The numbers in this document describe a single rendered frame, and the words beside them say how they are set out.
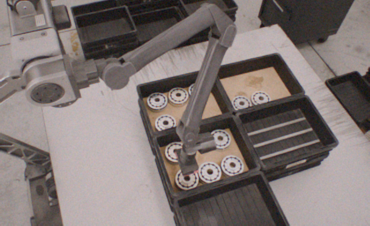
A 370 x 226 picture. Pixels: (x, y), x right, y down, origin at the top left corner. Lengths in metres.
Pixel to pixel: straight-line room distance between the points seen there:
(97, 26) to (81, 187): 1.37
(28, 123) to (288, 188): 1.97
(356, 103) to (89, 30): 2.06
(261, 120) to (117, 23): 1.43
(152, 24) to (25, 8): 1.77
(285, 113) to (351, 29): 2.18
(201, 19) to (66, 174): 1.03
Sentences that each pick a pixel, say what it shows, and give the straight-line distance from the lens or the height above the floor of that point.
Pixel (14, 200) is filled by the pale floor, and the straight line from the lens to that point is 2.58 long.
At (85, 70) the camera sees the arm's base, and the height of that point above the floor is 1.48.
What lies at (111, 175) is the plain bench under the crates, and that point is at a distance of 1.69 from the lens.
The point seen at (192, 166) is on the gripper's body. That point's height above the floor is 1.05.
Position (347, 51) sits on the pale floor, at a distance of 3.57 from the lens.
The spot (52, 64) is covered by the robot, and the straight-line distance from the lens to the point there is 1.03.
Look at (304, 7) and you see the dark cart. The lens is 2.91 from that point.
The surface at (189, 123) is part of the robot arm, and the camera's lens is 1.16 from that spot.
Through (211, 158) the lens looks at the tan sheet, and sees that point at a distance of 1.58.
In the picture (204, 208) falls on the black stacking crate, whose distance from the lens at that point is 1.48.
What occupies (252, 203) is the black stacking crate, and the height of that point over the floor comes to 0.83.
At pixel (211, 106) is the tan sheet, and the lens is 1.72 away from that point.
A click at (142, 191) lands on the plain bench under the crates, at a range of 1.64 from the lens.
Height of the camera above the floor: 2.23
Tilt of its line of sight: 55 degrees down
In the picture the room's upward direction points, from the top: 5 degrees clockwise
